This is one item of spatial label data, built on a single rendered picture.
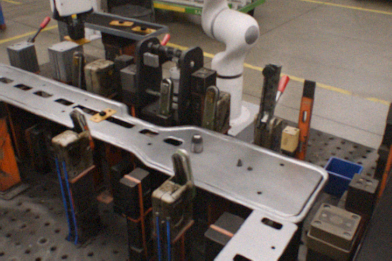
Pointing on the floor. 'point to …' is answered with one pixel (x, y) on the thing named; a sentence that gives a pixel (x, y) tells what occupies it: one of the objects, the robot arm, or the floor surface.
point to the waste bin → (129, 3)
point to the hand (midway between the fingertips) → (76, 31)
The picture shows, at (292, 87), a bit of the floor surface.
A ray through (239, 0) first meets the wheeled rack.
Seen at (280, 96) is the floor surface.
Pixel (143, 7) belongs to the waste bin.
